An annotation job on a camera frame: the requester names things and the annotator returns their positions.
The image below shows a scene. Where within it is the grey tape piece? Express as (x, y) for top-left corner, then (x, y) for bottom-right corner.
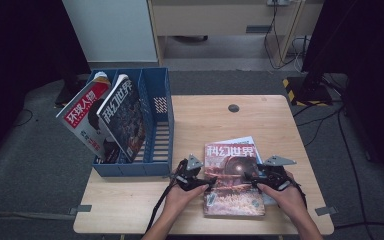
(69, 204), (93, 215)
(314, 206), (338, 217)

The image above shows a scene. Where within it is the white cabinet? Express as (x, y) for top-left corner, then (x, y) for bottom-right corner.
(61, 0), (159, 64)

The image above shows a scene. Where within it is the person's left hand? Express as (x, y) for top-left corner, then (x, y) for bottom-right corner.
(164, 183), (211, 218)

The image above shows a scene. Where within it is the black floor cable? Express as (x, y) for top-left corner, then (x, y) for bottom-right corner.
(337, 108), (368, 231)
(333, 222), (384, 232)
(13, 108), (34, 128)

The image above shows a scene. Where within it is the black curtain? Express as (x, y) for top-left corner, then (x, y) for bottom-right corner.
(301, 0), (384, 183)
(0, 0), (92, 168)

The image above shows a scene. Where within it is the black stand base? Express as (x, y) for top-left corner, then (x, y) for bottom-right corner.
(54, 71), (91, 108)

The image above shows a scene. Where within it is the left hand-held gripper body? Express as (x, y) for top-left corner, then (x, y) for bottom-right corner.
(174, 153), (204, 192)

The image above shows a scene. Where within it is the light wooden desk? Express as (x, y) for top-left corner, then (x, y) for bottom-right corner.
(146, 0), (325, 68)

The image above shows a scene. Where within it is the black cable under desk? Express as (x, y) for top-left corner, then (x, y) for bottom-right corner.
(263, 1), (306, 71)

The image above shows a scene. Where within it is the white snow scene magazine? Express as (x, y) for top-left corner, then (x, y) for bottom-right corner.
(217, 135), (278, 206)

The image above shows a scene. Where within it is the red orange cover magazine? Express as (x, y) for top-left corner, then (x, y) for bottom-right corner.
(202, 142), (266, 218)

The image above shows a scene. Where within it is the black stand with striped base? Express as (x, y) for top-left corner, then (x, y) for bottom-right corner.
(282, 49), (335, 108)

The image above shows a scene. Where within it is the red banner magazine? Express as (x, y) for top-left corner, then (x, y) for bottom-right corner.
(55, 71), (121, 164)

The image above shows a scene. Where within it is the dark blue lava cover magazine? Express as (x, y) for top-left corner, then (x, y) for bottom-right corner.
(96, 73), (147, 163)

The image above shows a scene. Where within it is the left hand-held gripper cable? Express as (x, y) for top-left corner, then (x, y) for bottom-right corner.
(145, 159), (188, 234)

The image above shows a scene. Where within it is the blue plastic file rack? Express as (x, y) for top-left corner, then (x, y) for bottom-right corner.
(91, 67), (175, 178)

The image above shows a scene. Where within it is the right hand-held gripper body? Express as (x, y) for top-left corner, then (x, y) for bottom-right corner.
(259, 155), (298, 192)

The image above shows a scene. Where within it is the person's right hand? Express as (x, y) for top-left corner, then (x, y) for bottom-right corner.
(257, 170), (310, 221)

